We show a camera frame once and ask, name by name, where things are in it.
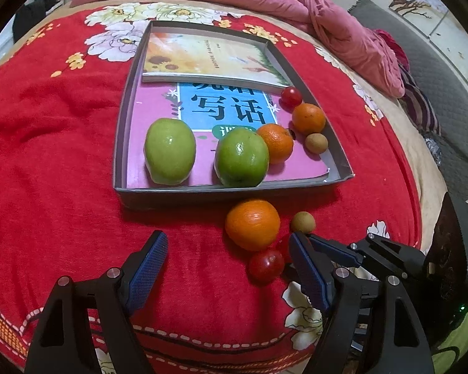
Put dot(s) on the dark red cloth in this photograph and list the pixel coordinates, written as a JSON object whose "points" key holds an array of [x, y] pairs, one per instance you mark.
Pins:
{"points": [[392, 45]]}

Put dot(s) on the orange mandarin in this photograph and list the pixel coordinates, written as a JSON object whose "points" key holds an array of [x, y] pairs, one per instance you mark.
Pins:
{"points": [[309, 118], [277, 144], [252, 224]]}

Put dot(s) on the green apple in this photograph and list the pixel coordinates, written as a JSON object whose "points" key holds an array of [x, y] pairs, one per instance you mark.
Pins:
{"points": [[170, 152], [241, 157]]}

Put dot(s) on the sunflower cover book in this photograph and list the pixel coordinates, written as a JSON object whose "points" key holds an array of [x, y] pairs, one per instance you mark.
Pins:
{"points": [[202, 58]]}

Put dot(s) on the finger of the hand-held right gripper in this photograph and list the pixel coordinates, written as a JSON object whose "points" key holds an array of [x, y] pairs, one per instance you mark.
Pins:
{"points": [[335, 255], [368, 300]]}

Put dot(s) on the red cherry tomato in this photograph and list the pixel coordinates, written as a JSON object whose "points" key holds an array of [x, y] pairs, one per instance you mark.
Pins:
{"points": [[266, 265], [291, 96]]}

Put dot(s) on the green printed cloth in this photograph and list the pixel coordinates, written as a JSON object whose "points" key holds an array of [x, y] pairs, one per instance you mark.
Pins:
{"points": [[460, 343]]}

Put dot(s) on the black bag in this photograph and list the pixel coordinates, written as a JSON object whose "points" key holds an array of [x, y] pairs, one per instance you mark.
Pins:
{"points": [[29, 19]]}

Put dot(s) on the brown longan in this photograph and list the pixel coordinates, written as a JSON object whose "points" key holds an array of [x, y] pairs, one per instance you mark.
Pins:
{"points": [[302, 222], [316, 141]]}

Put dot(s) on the pink workbook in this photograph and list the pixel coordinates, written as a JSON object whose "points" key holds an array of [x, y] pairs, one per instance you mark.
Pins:
{"points": [[140, 136]]}

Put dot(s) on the silvery crumpled bag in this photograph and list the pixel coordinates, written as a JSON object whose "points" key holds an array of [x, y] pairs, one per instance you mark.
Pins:
{"points": [[433, 149]]}

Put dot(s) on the shallow grey cardboard box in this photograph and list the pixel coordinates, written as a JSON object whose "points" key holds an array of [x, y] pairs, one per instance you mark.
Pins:
{"points": [[171, 198]]}

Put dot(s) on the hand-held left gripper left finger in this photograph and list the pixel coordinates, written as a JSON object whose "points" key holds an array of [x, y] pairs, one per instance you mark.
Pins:
{"points": [[146, 276]]}

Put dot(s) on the striped pillow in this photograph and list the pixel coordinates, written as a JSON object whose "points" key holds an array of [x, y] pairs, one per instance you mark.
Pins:
{"points": [[421, 105]]}

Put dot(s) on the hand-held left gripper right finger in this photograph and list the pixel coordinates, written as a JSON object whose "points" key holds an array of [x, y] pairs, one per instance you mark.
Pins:
{"points": [[310, 276]]}

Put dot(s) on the tree wall painting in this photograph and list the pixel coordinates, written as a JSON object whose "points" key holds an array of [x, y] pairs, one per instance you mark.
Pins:
{"points": [[417, 0]]}

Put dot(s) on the grey padded headboard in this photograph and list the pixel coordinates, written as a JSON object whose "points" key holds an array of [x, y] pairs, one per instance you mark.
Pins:
{"points": [[433, 85]]}

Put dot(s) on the red floral blanket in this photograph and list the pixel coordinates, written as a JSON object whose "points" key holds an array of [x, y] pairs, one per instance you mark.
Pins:
{"points": [[43, 163]]}

